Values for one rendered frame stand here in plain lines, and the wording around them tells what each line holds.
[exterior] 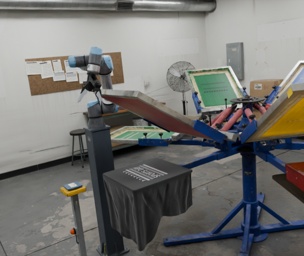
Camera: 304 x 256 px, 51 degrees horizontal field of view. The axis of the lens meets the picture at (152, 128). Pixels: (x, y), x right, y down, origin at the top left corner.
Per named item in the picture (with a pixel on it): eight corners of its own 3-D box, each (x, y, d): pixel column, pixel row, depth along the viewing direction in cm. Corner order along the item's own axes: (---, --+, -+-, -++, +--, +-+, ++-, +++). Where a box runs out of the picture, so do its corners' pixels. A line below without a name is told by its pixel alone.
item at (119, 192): (140, 253, 204) (133, 190, 195) (108, 227, 240) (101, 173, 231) (144, 251, 206) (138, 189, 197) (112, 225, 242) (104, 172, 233)
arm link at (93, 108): (89, 115, 279) (87, 99, 276) (104, 113, 280) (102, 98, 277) (87, 117, 267) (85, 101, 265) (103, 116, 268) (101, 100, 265)
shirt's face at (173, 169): (134, 191, 196) (133, 190, 196) (102, 173, 231) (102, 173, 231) (192, 170, 222) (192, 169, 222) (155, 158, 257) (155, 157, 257)
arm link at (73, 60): (79, 58, 249) (66, 52, 200) (93, 57, 249) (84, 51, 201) (81, 73, 251) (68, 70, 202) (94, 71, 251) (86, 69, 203)
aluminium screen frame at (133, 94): (136, 96, 180) (139, 90, 180) (93, 93, 227) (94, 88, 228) (221, 142, 225) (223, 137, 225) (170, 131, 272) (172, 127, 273)
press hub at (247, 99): (254, 250, 281) (250, 98, 253) (221, 233, 313) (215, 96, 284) (280, 233, 302) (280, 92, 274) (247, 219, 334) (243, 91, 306)
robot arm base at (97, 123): (85, 127, 278) (84, 116, 276) (101, 124, 286) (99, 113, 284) (91, 129, 266) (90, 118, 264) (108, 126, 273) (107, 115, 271)
